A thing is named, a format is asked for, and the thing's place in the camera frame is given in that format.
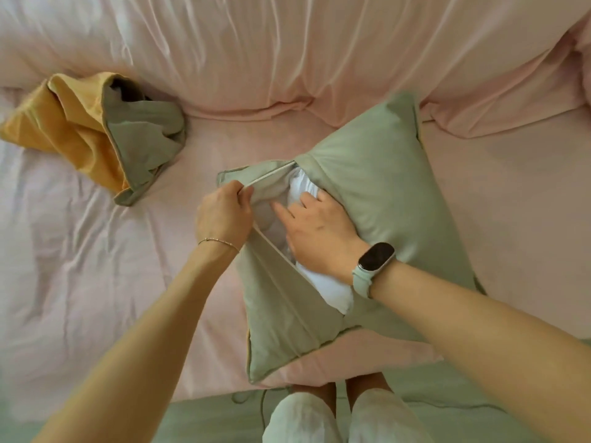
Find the white smartwatch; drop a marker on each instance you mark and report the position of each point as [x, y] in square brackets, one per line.
[362, 279]

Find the person's right leg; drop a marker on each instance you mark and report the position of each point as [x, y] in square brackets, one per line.
[369, 385]

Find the person's right forearm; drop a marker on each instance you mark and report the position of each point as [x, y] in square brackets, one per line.
[498, 341]

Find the pink ruffled duvet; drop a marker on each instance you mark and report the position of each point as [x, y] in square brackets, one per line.
[300, 46]

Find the white pillow insert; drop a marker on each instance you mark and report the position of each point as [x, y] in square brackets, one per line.
[332, 290]

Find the person's white shorts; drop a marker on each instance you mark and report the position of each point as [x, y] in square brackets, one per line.
[300, 424]

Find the grey and orange pillowcase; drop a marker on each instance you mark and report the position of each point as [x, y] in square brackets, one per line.
[392, 179]
[69, 124]

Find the person's right hand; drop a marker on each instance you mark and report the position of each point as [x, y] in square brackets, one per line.
[323, 235]

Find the person's left forearm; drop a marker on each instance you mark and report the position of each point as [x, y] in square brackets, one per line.
[134, 364]

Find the person's left hand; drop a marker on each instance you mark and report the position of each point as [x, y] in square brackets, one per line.
[224, 216]

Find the pink bed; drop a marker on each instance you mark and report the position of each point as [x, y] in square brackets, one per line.
[92, 272]

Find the person's left leg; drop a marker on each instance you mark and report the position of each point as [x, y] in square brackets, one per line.
[318, 394]

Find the person's leg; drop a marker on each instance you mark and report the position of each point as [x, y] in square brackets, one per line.
[318, 394]
[369, 385]

